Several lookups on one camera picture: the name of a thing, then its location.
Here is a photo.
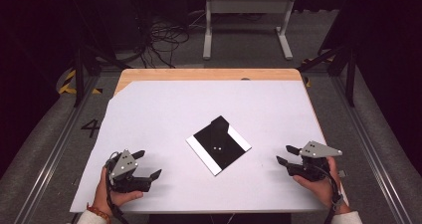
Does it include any person's right hand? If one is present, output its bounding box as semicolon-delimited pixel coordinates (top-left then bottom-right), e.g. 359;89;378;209
293;156;351;216

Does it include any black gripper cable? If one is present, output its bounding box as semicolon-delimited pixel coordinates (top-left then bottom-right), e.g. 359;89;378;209
105;151;130;224
316;165;344;224

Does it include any wooden table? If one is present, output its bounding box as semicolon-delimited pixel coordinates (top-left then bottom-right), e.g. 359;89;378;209
113;68;350;214

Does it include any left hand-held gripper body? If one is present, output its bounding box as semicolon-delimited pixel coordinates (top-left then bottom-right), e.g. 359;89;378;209
105;149;153;194

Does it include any yellow black floor tape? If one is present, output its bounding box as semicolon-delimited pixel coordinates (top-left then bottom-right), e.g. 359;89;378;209
59;69;104;96
302;56;333;88

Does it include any aluminium floor rail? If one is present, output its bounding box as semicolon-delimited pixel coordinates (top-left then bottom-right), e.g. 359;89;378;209
13;74;101;224
331;74;412;224

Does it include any orange bead bracelet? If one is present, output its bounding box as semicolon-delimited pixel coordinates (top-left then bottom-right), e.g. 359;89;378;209
86;202;112;224

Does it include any black cloth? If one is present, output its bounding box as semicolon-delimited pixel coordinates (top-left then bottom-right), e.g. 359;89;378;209
185;114;253;177

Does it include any black metal stand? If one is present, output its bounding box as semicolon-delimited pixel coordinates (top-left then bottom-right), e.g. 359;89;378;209
297;44;358;108
68;0;131;108

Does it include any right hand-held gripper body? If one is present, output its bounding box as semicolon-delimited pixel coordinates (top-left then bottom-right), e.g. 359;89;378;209
286;140;343;182

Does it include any person's left hand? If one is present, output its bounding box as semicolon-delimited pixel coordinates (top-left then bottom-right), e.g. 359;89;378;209
93;166;144;216

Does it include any white metal stand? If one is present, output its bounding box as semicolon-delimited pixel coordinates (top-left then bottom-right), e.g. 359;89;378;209
202;0;298;61

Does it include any white table sheet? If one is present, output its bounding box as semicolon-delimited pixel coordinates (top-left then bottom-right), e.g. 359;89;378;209
69;80;350;214

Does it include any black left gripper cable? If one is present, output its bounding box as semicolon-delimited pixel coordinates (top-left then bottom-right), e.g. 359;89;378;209
105;151;130;224

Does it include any black floor cable bundle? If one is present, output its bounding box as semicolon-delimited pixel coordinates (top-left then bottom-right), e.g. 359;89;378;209
132;11;191;69

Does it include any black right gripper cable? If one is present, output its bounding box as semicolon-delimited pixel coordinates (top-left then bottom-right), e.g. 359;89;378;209
316;165;344;224

